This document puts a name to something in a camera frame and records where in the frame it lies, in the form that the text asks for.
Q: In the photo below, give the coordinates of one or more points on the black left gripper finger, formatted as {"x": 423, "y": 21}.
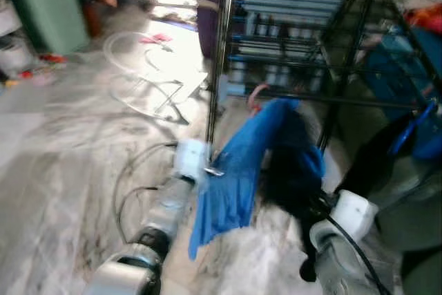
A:
{"x": 214, "y": 169}

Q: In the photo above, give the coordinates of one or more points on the navy blue garment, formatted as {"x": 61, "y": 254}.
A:
{"x": 293, "y": 164}

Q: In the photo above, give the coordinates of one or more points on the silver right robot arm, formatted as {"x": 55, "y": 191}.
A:
{"x": 342, "y": 260}

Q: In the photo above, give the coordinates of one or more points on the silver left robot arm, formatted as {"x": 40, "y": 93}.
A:
{"x": 159, "y": 219}

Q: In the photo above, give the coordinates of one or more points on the pink clothes hanger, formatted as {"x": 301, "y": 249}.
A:
{"x": 257, "y": 96}

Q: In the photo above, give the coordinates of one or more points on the blue plastic clothes hanger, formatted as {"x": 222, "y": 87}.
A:
{"x": 412, "y": 129}

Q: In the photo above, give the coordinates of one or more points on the bright blue garment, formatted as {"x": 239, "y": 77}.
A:
{"x": 238, "y": 170}

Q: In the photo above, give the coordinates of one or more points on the black metal drying rack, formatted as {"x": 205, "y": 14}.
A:
{"x": 221, "y": 53}

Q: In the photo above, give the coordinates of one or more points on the purple sofa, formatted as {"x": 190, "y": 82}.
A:
{"x": 207, "y": 29}

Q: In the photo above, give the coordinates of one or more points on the small pink cloth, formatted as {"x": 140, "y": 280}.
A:
{"x": 155, "y": 39}

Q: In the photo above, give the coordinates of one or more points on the white baby cot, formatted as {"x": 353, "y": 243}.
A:
{"x": 293, "y": 5}

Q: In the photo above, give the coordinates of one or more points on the small red toy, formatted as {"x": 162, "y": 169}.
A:
{"x": 52, "y": 58}

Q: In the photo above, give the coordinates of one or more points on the blue storage crate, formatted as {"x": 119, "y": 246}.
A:
{"x": 414, "y": 67}

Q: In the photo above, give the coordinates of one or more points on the green laundry hamper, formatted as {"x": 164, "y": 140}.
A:
{"x": 52, "y": 12}

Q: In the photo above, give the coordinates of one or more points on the white drawer cart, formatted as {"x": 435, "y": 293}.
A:
{"x": 10, "y": 43}

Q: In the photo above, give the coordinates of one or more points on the red and white clothes pile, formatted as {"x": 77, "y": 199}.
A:
{"x": 425, "y": 17}

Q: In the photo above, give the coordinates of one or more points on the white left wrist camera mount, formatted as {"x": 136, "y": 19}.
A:
{"x": 191, "y": 158}

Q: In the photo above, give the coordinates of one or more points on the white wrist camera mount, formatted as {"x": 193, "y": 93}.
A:
{"x": 352, "y": 215}
{"x": 191, "y": 158}

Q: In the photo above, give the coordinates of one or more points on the white tubular bouncer frame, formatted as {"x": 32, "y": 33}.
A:
{"x": 148, "y": 91}

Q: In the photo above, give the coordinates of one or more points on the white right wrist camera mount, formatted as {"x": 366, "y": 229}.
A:
{"x": 352, "y": 215}

